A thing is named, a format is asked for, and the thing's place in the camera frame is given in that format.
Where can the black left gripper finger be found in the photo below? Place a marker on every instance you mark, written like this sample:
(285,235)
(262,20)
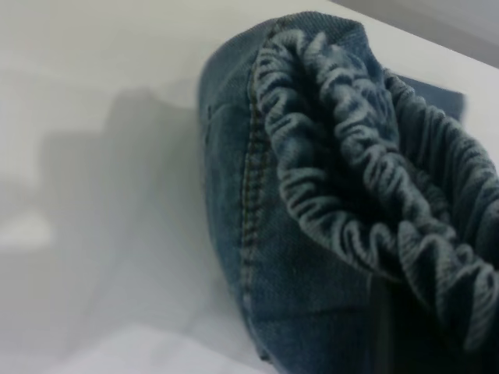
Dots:
(413,343)

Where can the blue denim shorts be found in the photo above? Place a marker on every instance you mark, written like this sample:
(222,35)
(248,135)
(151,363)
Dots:
(312,175)

